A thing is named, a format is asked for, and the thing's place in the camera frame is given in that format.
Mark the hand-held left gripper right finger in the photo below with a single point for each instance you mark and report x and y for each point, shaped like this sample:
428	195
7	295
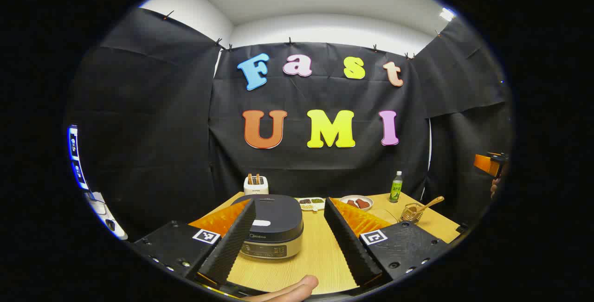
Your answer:
348	246

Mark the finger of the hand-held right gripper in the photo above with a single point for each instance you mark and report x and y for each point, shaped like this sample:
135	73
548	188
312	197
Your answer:
485	163

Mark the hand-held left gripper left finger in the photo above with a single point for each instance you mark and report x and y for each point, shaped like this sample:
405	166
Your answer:
232	246

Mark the black silver rice cooker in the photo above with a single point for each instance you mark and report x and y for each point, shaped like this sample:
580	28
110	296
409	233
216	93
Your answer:
278	232

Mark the wooden spoon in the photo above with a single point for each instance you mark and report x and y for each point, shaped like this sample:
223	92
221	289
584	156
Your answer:
429	203

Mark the white round plate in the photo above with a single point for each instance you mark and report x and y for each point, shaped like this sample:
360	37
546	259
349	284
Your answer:
356	202

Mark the white divided bean dish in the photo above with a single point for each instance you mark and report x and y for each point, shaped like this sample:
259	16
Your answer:
312	203

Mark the white toaster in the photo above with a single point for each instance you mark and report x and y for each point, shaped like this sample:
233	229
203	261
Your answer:
256	188

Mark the green tea bottle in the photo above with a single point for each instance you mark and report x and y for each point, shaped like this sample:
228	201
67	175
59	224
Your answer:
396	190

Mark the computer mouse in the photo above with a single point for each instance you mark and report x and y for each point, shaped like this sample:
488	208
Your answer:
110	224

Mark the black backdrop cloth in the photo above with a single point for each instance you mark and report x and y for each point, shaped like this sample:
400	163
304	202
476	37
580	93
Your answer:
162	130

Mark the white side desk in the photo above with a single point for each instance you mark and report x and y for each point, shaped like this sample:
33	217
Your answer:
100	209

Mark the small ceiling light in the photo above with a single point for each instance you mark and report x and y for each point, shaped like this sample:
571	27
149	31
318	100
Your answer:
447	14

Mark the computer monitor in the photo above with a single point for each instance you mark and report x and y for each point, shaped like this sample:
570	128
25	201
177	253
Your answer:
76	158

